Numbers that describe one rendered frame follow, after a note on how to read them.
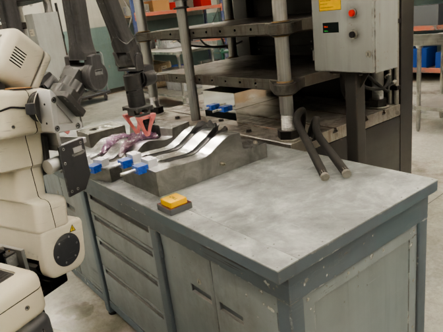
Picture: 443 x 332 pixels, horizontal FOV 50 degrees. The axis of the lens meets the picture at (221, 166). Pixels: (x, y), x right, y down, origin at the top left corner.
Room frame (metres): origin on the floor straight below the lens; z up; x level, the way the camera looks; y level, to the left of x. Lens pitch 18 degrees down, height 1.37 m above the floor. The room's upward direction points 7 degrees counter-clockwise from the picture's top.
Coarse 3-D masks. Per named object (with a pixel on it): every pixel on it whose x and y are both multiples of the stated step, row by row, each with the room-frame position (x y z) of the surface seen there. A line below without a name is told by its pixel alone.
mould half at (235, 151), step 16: (208, 128) 1.80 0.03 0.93; (176, 144) 1.79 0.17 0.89; (192, 144) 1.73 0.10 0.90; (208, 144) 1.67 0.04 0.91; (224, 144) 1.65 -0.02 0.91; (240, 144) 1.70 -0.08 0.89; (256, 144) 1.76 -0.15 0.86; (176, 160) 1.59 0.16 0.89; (192, 160) 1.58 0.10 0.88; (208, 160) 1.61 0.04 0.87; (224, 160) 1.65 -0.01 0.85; (240, 160) 1.69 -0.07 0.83; (256, 160) 1.74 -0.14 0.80; (128, 176) 1.65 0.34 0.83; (144, 176) 1.54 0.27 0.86; (160, 176) 1.49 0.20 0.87; (176, 176) 1.52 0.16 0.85; (192, 176) 1.56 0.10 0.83; (208, 176) 1.60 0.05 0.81; (160, 192) 1.48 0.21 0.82
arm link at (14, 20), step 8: (0, 0) 1.68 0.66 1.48; (8, 0) 1.68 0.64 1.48; (0, 8) 1.68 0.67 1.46; (8, 8) 1.68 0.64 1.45; (16, 8) 1.71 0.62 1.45; (0, 16) 1.69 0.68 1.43; (8, 16) 1.67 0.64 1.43; (16, 16) 1.70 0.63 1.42; (8, 24) 1.67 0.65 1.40; (16, 24) 1.69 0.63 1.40
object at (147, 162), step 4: (148, 156) 1.58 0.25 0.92; (144, 160) 1.54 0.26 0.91; (148, 160) 1.53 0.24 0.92; (152, 160) 1.54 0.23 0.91; (156, 160) 1.55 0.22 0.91; (136, 164) 1.54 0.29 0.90; (140, 164) 1.54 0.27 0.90; (144, 164) 1.53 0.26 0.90; (148, 164) 1.53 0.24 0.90; (152, 164) 1.54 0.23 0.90; (156, 164) 1.55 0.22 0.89; (136, 168) 1.51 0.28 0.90; (140, 168) 1.51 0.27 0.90; (144, 168) 1.52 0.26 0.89; (148, 168) 1.53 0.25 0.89; (124, 172) 1.50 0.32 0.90; (128, 172) 1.50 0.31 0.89; (132, 172) 1.51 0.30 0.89; (136, 172) 1.52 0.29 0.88; (140, 172) 1.51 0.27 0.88; (144, 172) 1.52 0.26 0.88
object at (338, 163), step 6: (318, 138) 1.71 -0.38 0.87; (324, 138) 1.70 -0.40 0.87; (324, 144) 1.65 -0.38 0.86; (324, 150) 1.63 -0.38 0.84; (330, 150) 1.60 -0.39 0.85; (330, 156) 1.57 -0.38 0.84; (336, 156) 1.55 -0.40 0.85; (336, 162) 1.52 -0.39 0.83; (342, 162) 1.50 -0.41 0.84; (342, 168) 1.47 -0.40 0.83; (342, 174) 1.45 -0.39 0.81; (348, 174) 1.45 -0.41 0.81
